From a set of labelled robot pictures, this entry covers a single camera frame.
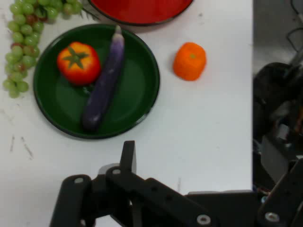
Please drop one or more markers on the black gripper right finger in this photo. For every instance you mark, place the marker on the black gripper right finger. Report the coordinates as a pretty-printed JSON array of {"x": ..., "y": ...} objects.
[{"x": 284, "y": 203}]

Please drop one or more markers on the dark green round plate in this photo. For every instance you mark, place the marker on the dark green round plate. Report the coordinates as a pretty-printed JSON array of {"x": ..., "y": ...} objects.
[{"x": 135, "y": 89}]

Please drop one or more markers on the grey metal box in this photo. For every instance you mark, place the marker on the grey metal box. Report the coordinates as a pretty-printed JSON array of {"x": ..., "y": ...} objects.
[{"x": 274, "y": 158}]

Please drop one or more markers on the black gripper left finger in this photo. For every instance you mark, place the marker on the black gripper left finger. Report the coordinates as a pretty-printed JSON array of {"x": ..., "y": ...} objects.
[{"x": 132, "y": 194}]

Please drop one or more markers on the red toy tomato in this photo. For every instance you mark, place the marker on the red toy tomato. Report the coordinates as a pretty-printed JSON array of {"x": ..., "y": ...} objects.
[{"x": 81, "y": 71}]

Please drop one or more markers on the purple toy eggplant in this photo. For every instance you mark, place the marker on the purple toy eggplant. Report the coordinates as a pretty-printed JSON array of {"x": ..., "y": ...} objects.
[{"x": 104, "y": 82}]

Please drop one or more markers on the green toy grape bunch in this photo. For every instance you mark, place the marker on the green toy grape bunch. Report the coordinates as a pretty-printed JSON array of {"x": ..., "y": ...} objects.
[{"x": 17, "y": 50}]

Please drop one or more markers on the orange toy fruit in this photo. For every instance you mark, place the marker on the orange toy fruit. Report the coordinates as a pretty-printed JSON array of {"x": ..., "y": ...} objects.
[{"x": 189, "y": 62}]

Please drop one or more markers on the red round plate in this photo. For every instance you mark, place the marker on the red round plate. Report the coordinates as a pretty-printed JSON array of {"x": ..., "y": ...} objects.
[{"x": 142, "y": 9}]

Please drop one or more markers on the black machine base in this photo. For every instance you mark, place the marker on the black machine base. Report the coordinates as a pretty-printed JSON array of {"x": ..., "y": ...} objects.
[{"x": 272, "y": 89}]

